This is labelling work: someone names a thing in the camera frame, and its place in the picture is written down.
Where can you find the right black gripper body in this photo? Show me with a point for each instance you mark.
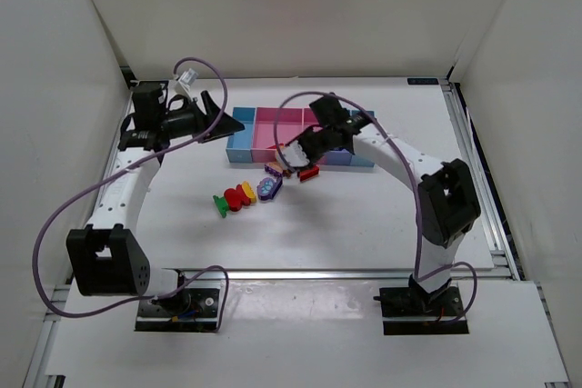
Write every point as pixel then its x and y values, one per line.
pixel 307 147

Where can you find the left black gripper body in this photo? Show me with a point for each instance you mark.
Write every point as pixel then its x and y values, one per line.
pixel 205 114

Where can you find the yellow curved lego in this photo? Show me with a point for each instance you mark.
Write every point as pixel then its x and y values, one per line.
pixel 249 192

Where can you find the green lego plate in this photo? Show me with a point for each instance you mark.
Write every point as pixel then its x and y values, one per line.
pixel 221 205

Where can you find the red heart lego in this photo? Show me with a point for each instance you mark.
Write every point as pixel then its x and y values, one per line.
pixel 236 198

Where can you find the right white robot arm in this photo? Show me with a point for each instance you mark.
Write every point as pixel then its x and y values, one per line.
pixel 446 204

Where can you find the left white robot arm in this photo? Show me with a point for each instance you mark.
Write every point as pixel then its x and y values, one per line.
pixel 106 257

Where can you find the light blue left bin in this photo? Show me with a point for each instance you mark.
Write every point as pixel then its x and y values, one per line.
pixel 238 147

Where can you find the light blue bin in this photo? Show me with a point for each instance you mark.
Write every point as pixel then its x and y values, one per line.
pixel 357 160
pixel 238 147

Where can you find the dark blue bin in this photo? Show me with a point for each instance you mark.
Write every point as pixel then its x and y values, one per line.
pixel 338 157

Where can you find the small pink bin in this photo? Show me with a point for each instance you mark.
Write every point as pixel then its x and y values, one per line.
pixel 309 120

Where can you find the light blue right bin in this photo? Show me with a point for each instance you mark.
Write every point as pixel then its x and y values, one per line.
pixel 357 160

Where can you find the large pink bin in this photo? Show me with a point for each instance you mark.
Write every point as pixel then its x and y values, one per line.
pixel 288 124

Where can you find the red lego brick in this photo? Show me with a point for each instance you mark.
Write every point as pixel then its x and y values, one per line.
pixel 307 174

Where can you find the purple brown lego piece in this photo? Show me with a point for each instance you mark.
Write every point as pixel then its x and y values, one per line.
pixel 277 170

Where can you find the purple flower lego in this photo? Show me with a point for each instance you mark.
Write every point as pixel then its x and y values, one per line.
pixel 268 188

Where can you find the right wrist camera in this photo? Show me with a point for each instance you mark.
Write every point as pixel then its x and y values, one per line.
pixel 292 157

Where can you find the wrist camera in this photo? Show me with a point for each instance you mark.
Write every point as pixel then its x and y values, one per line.
pixel 184 82
pixel 292 157

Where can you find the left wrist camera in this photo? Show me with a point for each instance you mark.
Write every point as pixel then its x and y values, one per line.
pixel 184 82

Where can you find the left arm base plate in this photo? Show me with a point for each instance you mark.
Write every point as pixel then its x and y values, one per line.
pixel 197 309

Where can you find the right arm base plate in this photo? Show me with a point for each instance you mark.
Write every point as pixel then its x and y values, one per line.
pixel 403 314

